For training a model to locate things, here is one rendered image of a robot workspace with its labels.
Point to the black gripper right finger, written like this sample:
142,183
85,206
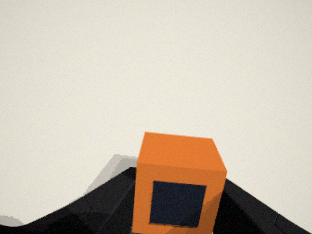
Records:
241,213

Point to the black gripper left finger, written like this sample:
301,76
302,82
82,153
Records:
105,210

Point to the orange block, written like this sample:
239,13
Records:
179,180

